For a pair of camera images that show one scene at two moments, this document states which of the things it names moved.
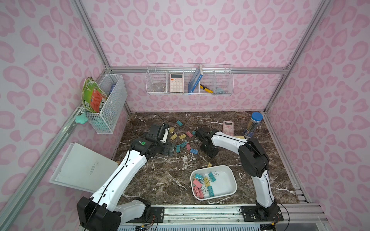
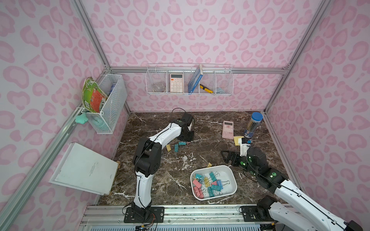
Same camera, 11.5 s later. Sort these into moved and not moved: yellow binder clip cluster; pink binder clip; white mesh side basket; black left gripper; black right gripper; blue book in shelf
Moved: black right gripper; black left gripper
Not moved: white mesh side basket; pink binder clip; yellow binder clip cluster; blue book in shelf
